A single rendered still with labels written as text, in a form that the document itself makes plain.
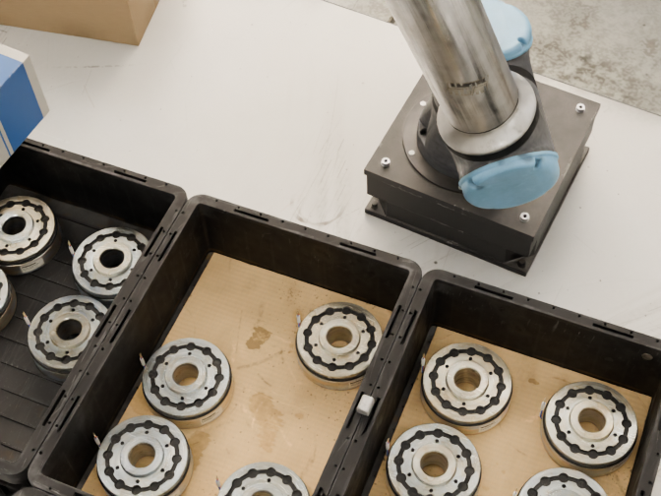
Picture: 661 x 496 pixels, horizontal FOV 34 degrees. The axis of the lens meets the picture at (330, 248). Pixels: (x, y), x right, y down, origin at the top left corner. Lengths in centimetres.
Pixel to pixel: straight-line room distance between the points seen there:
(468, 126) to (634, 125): 55
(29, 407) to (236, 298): 28
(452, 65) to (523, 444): 43
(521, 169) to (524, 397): 26
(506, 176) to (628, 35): 164
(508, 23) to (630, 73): 143
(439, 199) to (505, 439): 37
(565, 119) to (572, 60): 121
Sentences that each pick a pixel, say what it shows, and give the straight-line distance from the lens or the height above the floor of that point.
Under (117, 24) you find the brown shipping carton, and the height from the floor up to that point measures 74.
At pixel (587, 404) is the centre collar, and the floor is 87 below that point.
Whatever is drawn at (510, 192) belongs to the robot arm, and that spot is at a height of 95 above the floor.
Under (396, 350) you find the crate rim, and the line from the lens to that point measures 120.
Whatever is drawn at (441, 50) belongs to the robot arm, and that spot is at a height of 119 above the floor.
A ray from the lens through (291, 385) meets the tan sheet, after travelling 130.
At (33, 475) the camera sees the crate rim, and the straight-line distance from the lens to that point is 119.
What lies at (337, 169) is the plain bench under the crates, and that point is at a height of 70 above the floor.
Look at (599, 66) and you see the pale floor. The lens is 278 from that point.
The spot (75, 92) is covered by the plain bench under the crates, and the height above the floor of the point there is 70.
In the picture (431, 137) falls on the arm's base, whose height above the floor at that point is 85.
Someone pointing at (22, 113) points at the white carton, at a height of 108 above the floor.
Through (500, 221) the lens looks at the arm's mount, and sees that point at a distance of 146.
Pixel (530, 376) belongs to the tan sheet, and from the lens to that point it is 131.
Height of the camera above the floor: 198
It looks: 56 degrees down
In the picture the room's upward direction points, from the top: 4 degrees counter-clockwise
